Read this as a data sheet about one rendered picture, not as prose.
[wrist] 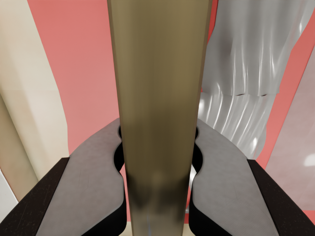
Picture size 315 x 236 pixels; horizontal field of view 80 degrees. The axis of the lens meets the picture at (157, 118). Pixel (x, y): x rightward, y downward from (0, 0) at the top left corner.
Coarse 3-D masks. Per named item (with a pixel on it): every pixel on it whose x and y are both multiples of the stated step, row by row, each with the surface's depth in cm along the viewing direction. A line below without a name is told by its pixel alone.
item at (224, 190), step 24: (216, 144) 10; (216, 168) 8; (240, 168) 8; (192, 192) 7; (216, 192) 7; (240, 192) 7; (192, 216) 7; (216, 216) 6; (240, 216) 6; (264, 216) 6
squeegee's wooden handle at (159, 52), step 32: (128, 0) 5; (160, 0) 5; (192, 0) 5; (128, 32) 5; (160, 32) 5; (192, 32) 5; (128, 64) 6; (160, 64) 6; (192, 64) 6; (128, 96) 6; (160, 96) 6; (192, 96) 6; (128, 128) 7; (160, 128) 7; (192, 128) 7; (128, 160) 8; (160, 160) 8; (128, 192) 9; (160, 192) 9; (160, 224) 10
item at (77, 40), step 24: (48, 0) 14; (72, 0) 14; (96, 0) 14; (216, 0) 14; (48, 24) 15; (72, 24) 15; (96, 24) 15; (312, 24) 14; (48, 48) 16; (72, 48) 16; (96, 48) 15; (312, 48) 15; (72, 72) 16; (96, 72) 16; (288, 72) 16; (312, 72) 16
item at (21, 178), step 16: (0, 96) 18; (0, 112) 18; (0, 128) 18; (0, 144) 18; (16, 144) 20; (0, 160) 18; (16, 160) 20; (0, 176) 18; (16, 176) 20; (32, 176) 22; (0, 192) 19; (16, 192) 20; (0, 208) 20
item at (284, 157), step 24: (72, 96) 18; (96, 96) 18; (288, 96) 17; (312, 96) 17; (72, 120) 19; (96, 120) 19; (288, 120) 19; (312, 120) 19; (72, 144) 20; (264, 144) 20; (288, 144) 20; (312, 144) 20; (264, 168) 22; (288, 168) 22; (312, 168) 22; (288, 192) 24; (312, 192) 24; (312, 216) 26
